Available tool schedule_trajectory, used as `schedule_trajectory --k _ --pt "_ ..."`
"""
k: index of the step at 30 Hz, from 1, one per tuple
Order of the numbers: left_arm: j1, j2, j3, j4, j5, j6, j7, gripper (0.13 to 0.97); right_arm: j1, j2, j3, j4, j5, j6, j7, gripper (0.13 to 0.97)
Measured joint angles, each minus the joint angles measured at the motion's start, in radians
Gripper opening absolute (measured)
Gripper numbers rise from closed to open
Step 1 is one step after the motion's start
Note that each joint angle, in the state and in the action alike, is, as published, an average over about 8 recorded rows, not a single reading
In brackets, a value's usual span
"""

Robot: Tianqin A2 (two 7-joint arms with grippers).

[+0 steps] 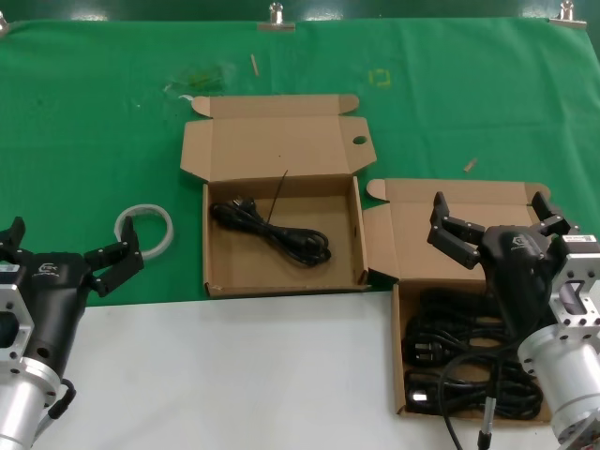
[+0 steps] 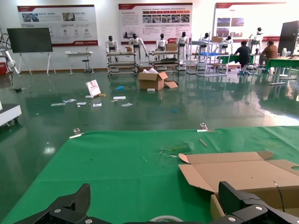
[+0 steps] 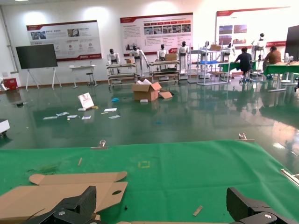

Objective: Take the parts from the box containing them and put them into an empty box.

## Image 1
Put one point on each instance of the short wooden chip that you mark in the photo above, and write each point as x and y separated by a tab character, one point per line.
470	164

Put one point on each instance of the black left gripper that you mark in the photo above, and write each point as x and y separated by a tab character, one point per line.
51	290

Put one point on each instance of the long thin wooden stick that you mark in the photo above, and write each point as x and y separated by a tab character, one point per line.
254	64

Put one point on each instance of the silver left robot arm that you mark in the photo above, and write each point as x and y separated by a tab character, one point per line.
21	403

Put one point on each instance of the white tape scrap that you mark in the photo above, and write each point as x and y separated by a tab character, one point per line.
185	97

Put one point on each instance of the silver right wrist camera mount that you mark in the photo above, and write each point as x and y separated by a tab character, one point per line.
576	290

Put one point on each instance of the clear adhesive tape roll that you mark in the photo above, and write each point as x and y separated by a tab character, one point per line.
165	220

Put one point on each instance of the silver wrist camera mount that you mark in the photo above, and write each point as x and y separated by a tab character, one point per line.
576	290
11	328

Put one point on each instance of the green table cloth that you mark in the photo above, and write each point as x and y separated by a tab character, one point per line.
94	140

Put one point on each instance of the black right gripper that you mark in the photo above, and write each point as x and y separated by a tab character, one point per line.
515	272

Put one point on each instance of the silver binder clip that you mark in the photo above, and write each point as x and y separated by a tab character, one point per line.
568	21
276	25

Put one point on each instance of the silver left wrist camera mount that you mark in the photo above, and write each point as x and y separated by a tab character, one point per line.
11	328

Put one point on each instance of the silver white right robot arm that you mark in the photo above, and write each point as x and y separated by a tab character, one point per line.
562	375

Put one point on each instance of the clear plastic bag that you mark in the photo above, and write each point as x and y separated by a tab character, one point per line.
201	79

